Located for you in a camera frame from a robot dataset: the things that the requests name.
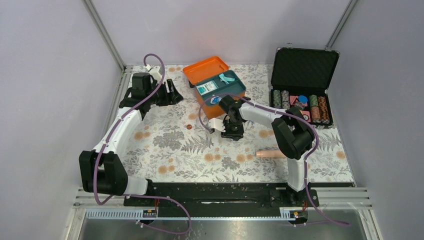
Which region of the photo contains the orange plastic medicine box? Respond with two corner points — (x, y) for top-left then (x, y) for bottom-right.
(183, 56), (246, 119)

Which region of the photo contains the floral tablecloth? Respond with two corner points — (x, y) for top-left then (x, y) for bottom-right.
(121, 64), (355, 183)

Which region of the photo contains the purple cable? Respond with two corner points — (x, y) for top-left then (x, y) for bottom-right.
(198, 93), (351, 227)
(92, 53), (193, 235)

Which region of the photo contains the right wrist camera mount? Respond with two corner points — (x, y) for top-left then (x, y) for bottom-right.
(208, 117), (226, 133)

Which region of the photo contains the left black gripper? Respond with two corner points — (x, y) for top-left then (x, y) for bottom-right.
(146, 78), (183, 107)

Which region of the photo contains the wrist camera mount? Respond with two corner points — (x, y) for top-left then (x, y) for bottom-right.
(208, 117), (226, 133)
(145, 64), (163, 82)

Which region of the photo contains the black foam-lined case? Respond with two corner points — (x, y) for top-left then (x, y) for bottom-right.
(270, 47), (340, 129)

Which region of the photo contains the small teal sachet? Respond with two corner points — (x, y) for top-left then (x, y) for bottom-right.
(219, 73), (236, 84)

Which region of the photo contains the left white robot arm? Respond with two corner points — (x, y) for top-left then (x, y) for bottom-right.
(78, 72), (184, 206)

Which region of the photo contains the slotted cable duct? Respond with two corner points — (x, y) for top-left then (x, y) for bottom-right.
(85, 208), (295, 221)

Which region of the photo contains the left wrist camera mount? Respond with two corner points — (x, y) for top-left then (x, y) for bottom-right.
(145, 64), (163, 82)

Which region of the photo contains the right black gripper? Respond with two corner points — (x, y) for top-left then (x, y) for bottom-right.
(220, 118), (245, 142)

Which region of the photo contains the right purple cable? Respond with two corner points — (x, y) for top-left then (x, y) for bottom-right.
(198, 93), (351, 227)

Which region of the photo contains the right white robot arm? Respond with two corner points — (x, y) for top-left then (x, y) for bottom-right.
(218, 95), (319, 206)

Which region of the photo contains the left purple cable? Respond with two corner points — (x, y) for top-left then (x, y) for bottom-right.
(92, 53), (193, 235)

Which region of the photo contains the blue white wipe packet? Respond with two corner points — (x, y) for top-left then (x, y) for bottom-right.
(210, 95), (221, 105)

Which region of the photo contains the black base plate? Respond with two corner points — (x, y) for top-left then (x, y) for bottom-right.
(123, 182), (353, 217)

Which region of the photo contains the teal bandage sachet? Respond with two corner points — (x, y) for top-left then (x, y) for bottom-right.
(220, 76), (235, 84)

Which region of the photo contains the medical gauze packet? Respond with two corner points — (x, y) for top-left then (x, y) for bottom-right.
(196, 80), (219, 96)

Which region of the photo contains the teal divided tray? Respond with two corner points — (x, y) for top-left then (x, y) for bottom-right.
(195, 70), (247, 107)

